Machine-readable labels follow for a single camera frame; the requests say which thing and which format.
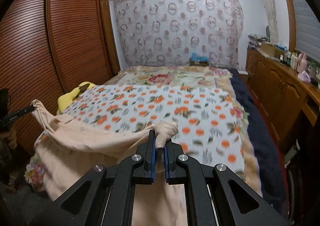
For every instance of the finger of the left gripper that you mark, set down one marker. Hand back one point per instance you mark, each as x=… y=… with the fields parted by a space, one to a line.
x=22 y=112

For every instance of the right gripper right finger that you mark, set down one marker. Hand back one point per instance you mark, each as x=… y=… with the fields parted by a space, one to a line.
x=216 y=195

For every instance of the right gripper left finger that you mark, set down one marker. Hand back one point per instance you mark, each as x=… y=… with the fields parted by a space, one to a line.
x=104 y=195

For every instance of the beige printed t-shirt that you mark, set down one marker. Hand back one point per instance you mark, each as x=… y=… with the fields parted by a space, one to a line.
x=72 y=147

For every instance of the folded clothes stack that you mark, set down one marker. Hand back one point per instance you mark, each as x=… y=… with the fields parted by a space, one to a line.
x=255 y=40

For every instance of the yellow plush toy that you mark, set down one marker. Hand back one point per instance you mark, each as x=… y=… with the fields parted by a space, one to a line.
x=65 y=100

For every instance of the dark blue blanket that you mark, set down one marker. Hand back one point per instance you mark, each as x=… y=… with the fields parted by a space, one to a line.
x=273 y=183

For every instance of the orange print white blanket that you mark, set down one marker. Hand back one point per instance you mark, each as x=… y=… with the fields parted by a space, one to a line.
x=107 y=122

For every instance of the brown louvered wardrobe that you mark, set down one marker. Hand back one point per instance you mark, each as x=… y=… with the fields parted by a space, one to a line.
x=48 y=47

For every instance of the floral bed quilt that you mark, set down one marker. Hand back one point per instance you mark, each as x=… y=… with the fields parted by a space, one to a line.
x=175 y=76

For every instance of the wooden sideboard cabinet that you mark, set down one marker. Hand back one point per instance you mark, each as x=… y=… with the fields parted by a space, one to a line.
x=281 y=95

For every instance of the blue item on box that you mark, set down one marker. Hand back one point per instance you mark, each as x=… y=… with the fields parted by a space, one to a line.
x=197 y=60

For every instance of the circle pattern lace curtain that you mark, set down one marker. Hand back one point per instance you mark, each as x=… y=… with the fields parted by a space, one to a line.
x=169 y=32

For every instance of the pink tissue pack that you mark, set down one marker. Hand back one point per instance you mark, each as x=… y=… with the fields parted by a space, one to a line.
x=304 y=77

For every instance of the pink bottle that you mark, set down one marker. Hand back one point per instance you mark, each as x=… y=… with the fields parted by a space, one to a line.
x=302 y=64

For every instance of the cardboard box on sideboard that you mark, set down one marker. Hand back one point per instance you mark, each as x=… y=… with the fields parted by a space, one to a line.
x=271 y=51

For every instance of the grey window blind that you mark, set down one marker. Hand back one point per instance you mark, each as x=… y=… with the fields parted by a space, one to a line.
x=306 y=27

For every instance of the beige window curtain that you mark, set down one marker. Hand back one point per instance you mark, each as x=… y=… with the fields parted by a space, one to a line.
x=268 y=6

